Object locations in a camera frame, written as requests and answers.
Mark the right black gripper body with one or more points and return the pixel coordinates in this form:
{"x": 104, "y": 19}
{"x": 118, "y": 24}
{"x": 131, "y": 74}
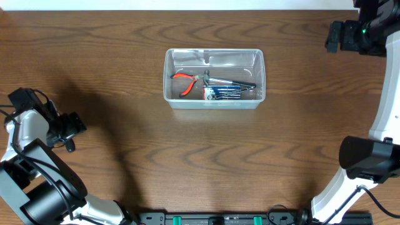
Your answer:
{"x": 334, "y": 36}

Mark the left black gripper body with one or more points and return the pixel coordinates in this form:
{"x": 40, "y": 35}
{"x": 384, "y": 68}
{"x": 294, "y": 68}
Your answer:
{"x": 72, "y": 125}

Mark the small claw hammer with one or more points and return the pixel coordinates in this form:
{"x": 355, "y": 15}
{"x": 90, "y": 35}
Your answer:
{"x": 207, "y": 79}

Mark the silver combination wrench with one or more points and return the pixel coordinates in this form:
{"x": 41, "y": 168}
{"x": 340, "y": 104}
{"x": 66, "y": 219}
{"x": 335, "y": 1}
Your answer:
{"x": 234, "y": 92}

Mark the clear plastic container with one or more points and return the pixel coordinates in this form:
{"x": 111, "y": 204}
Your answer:
{"x": 245, "y": 65}

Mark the orange black pliers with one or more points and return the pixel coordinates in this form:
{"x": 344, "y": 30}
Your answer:
{"x": 184, "y": 83}

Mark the black yellow screwdriver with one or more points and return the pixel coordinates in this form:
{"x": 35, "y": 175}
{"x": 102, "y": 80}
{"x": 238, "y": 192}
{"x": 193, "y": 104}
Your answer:
{"x": 70, "y": 145}

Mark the precision screwdriver set case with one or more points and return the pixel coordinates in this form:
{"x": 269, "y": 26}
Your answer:
{"x": 209, "y": 91}

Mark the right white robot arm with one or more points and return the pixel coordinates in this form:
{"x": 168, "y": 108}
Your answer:
{"x": 364, "y": 163}

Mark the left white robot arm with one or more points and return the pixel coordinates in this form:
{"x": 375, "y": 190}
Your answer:
{"x": 37, "y": 184}

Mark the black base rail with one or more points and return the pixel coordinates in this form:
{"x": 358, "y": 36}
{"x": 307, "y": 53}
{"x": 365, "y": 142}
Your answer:
{"x": 276, "y": 215}

